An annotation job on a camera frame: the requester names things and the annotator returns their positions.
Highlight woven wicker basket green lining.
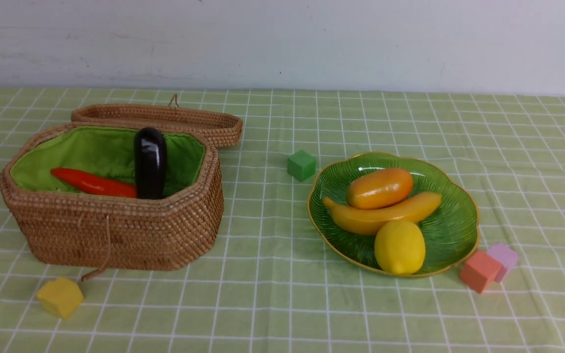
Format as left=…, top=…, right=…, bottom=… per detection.
left=0, top=123, right=224, bottom=277

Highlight woven wicker basket lid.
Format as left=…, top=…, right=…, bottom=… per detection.
left=70, top=95, right=244, bottom=148

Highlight yellow toy lemon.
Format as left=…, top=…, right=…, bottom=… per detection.
left=374, top=220, right=426, bottom=275

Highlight green foam cube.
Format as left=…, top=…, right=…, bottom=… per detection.
left=287, top=150, right=317, bottom=182

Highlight purple toy eggplant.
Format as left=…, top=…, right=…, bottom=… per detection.
left=133, top=127, right=168, bottom=200

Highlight purple foam cube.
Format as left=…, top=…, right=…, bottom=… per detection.
left=487, top=243, right=519, bottom=283

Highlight orange toy mango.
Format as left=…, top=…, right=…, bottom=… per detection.
left=347, top=168, right=414, bottom=210

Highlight red foam cube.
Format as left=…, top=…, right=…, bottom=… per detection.
left=459, top=250, right=502, bottom=294

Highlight yellow foam cube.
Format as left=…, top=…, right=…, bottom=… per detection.
left=36, top=277, right=84, bottom=320

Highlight orange toy carrot green leaves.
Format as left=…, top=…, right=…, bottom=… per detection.
left=50, top=168, right=137, bottom=199

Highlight green glass leaf plate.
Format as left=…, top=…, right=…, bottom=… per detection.
left=307, top=151, right=480, bottom=277

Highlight yellow toy banana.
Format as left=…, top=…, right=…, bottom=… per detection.
left=322, top=192, right=442, bottom=236

